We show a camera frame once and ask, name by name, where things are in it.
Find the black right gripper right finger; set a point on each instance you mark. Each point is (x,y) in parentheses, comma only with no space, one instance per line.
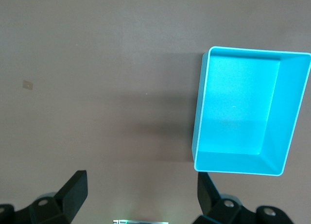
(209,199)

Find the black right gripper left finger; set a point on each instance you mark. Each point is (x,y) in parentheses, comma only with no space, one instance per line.
(70,197)

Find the turquoise plastic bin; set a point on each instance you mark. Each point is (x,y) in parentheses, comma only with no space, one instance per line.
(238,100)

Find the brown square tape patch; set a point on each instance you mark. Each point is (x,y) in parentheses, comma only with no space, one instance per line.
(28,85)

